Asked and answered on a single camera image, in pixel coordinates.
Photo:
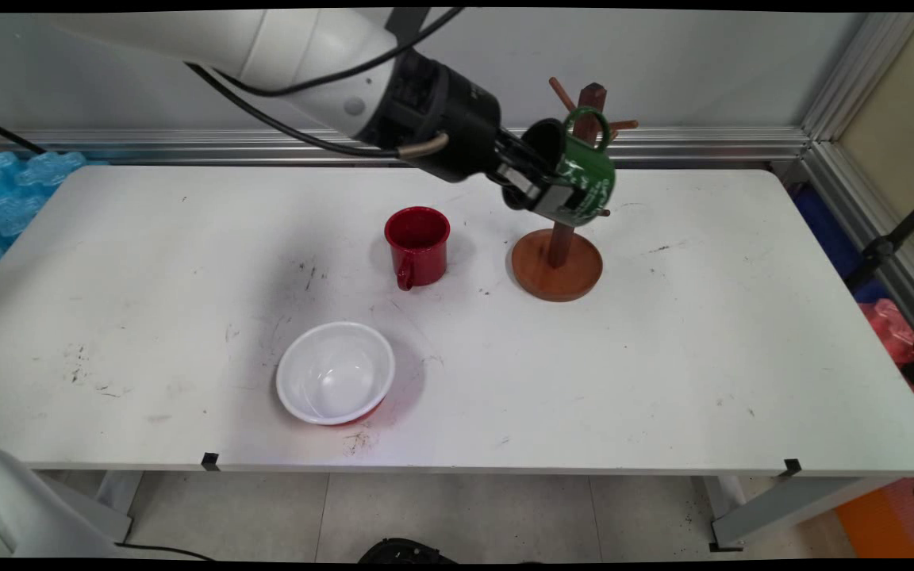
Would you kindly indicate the blue plastic bin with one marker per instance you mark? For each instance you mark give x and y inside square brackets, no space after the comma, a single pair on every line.
[826,230]

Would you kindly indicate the orange plastic crate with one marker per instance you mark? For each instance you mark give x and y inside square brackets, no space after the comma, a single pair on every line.
[885,515]

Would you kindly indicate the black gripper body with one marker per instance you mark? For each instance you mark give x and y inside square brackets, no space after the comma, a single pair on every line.
[449,119]

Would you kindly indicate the white rounded plastic housing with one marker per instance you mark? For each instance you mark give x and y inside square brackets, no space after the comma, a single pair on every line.
[24,507]

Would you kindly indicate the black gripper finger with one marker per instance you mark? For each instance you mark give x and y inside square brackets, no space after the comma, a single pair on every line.
[528,155]
[544,202]

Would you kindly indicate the grey metal table leg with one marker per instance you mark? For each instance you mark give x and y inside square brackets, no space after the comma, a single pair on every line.
[782,507]
[117,500]

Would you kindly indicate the black tripod pole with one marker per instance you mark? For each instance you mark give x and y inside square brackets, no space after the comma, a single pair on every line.
[893,238]

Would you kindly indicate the black object on floor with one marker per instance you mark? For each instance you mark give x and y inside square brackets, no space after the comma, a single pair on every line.
[405,551]

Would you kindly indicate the green enamel mug white print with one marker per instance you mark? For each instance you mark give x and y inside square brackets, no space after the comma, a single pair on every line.
[588,174]

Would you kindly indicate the white bowl red outside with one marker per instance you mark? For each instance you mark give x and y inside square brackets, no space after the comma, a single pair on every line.
[336,373]

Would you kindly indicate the aluminium frame corner post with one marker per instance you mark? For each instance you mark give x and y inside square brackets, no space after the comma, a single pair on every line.
[854,87]

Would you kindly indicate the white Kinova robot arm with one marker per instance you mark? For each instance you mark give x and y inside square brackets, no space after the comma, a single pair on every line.
[282,47]

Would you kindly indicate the horizontal aluminium frame rail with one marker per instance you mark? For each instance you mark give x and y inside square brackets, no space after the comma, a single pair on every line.
[703,145]

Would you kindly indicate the brown wooden mug tree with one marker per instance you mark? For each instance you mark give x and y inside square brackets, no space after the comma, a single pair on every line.
[556,270]

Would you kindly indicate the red enamel mug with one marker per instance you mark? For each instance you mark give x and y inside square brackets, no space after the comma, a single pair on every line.
[419,250]

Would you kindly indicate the blue bubble wrap pile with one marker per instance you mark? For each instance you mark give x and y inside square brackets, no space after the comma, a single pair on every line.
[5,198]

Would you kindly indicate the red plastic bag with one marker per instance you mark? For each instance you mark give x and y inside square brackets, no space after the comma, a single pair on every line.
[893,333]

